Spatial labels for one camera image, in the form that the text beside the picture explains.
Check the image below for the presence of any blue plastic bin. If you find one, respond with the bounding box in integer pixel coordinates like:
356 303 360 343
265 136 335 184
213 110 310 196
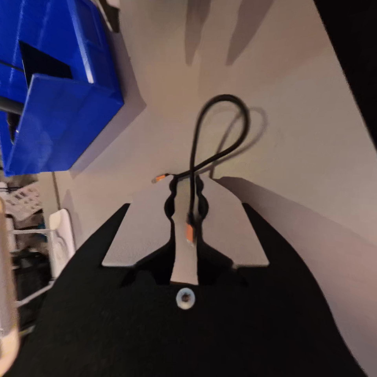
0 0 125 178

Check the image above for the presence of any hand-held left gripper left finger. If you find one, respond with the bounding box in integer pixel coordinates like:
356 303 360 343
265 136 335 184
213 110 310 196
102 177 177 268

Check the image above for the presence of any white folding stand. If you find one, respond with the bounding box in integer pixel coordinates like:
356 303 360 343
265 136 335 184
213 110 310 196
9 208 76 308

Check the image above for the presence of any black cable with orange plugs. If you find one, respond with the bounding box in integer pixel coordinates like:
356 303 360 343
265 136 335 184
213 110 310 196
151 94 251 248

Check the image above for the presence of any printed cardboard box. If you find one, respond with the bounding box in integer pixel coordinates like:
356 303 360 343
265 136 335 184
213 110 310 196
5 181 43 220

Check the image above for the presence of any grey desk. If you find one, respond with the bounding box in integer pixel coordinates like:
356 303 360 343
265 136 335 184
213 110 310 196
38 0 377 377

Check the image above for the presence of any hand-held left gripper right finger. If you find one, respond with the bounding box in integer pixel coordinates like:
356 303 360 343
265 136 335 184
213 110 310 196
194 175 270 268

